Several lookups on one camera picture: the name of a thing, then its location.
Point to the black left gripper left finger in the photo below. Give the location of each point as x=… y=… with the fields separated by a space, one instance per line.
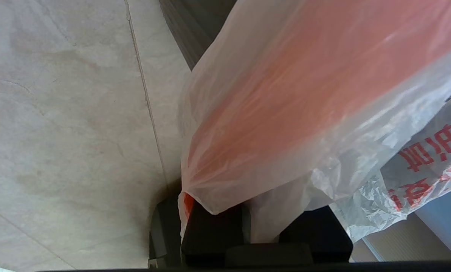
x=210 y=234

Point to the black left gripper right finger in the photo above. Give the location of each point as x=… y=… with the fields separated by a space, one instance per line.
x=320 y=234

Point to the white plastic bag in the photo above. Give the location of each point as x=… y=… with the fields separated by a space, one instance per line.
x=285 y=94

